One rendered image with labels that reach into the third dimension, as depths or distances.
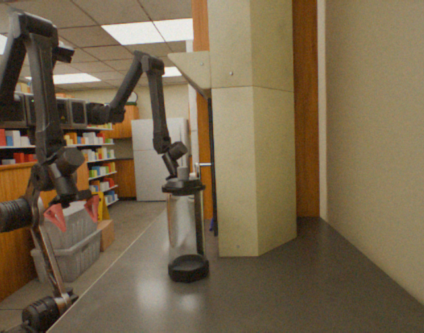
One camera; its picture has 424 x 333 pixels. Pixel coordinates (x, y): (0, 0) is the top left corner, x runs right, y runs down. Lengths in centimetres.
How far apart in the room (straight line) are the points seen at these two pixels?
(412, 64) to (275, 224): 51
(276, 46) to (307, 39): 36
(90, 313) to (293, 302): 41
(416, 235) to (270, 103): 46
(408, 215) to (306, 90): 62
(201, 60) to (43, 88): 48
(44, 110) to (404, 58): 94
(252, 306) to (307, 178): 68
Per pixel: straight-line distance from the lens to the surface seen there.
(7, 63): 115
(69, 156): 85
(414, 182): 71
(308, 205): 117
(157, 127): 125
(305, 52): 118
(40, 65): 98
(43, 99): 95
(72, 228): 291
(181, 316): 58
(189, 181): 62
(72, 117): 156
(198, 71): 75
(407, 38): 75
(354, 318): 61
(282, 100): 84
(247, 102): 73
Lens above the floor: 127
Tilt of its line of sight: 5 degrees down
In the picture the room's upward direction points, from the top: 3 degrees counter-clockwise
